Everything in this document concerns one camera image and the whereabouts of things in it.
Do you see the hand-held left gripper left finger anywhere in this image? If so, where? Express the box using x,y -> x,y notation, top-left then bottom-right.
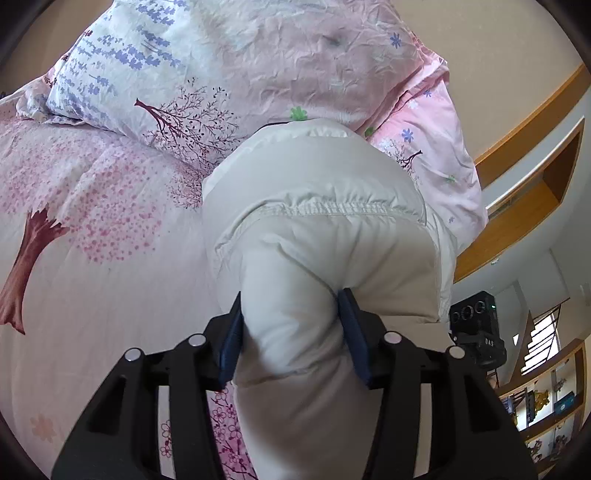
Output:
51,292 -> 245,480

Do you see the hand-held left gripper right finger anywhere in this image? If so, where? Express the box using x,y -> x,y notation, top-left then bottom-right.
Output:
337,288 -> 539,480

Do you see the cream puffer jacket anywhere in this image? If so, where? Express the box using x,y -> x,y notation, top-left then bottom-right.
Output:
201,117 -> 459,480

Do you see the barred window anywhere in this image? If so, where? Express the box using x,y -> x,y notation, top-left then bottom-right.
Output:
519,300 -> 566,376

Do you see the wooden bookshelf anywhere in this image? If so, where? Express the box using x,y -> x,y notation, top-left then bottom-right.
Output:
495,339 -> 591,477

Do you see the orange wooden headboard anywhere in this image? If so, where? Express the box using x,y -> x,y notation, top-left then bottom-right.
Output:
453,64 -> 591,283

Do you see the pink tree print bed sheet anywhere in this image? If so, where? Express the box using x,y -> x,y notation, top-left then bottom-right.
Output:
0,83 -> 259,480

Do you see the lavender print pillow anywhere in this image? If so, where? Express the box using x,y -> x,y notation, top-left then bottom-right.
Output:
16,0 -> 252,169

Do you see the floral pillow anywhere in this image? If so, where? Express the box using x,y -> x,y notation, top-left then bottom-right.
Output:
185,0 -> 489,252

